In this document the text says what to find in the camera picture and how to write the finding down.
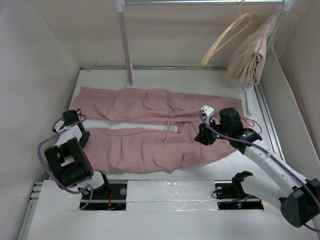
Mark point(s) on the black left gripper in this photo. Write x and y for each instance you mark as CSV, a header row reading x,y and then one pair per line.
x,y
85,138

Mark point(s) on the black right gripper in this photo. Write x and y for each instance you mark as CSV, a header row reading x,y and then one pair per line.
x,y
203,136

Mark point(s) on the pink trousers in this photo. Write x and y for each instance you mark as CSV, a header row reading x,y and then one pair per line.
x,y
164,140

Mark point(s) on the beige wooden hanger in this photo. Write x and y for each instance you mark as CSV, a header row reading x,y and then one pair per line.
x,y
220,42

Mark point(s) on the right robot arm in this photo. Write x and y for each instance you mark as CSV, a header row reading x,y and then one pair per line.
x,y
296,196

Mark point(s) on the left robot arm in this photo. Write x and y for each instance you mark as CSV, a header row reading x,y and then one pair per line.
x,y
67,162

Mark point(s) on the beige hanging trousers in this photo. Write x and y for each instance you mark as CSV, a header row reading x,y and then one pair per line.
x,y
243,66

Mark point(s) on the pink hanger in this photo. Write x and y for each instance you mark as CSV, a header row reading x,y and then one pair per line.
x,y
265,35

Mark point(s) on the white foam strip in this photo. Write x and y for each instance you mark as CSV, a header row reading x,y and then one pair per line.
x,y
170,196

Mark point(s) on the metal clothes rack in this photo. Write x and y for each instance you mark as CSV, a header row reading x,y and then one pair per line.
x,y
248,90

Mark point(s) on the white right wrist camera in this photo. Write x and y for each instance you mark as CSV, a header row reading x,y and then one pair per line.
x,y
207,111

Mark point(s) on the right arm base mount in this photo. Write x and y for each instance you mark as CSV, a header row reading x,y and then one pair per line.
x,y
231,196

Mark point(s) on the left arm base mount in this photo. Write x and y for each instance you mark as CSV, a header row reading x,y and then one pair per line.
x,y
109,199

